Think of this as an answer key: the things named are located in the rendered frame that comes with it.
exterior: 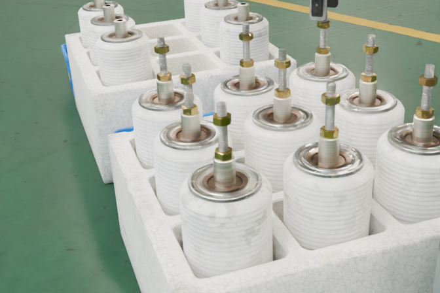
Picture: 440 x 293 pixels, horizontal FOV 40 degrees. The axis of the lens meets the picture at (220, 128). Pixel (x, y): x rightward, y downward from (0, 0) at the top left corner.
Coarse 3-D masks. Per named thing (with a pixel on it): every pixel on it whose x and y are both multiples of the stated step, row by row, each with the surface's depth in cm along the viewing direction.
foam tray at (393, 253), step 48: (144, 192) 74; (144, 240) 71; (288, 240) 64; (384, 240) 64; (432, 240) 64; (144, 288) 80; (192, 288) 58; (240, 288) 58; (288, 288) 60; (336, 288) 62; (384, 288) 65; (432, 288) 68
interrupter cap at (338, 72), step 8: (304, 64) 91; (312, 64) 91; (336, 64) 91; (304, 72) 88; (312, 72) 89; (336, 72) 88; (344, 72) 88; (312, 80) 86; (320, 80) 85; (328, 80) 85; (336, 80) 85
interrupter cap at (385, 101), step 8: (344, 96) 80; (352, 96) 80; (376, 96) 80; (384, 96) 79; (392, 96) 79; (344, 104) 77; (352, 104) 77; (360, 104) 78; (376, 104) 78; (384, 104) 77; (392, 104) 77; (360, 112) 76; (368, 112) 75; (376, 112) 75
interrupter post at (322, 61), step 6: (318, 54) 87; (324, 54) 87; (330, 54) 87; (318, 60) 87; (324, 60) 87; (330, 60) 87; (318, 66) 87; (324, 66) 87; (318, 72) 88; (324, 72) 87
